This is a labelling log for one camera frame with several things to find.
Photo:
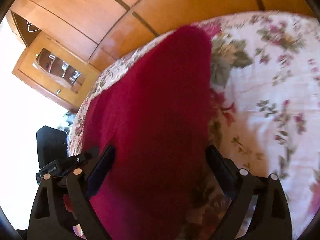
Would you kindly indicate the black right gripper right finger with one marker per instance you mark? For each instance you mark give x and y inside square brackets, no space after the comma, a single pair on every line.
[271,216]

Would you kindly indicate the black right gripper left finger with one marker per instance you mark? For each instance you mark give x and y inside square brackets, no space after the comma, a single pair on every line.
[49,218]

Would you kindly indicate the crimson red sweater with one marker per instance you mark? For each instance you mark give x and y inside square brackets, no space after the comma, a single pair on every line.
[156,117]

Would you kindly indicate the person's left hand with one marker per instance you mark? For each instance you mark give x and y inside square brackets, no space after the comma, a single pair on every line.
[76,227]

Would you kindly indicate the wooden glass-door cabinet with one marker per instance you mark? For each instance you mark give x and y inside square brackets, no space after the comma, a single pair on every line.
[56,73]

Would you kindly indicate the wooden wardrobe panelling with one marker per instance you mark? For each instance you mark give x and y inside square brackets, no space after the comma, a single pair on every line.
[109,29]

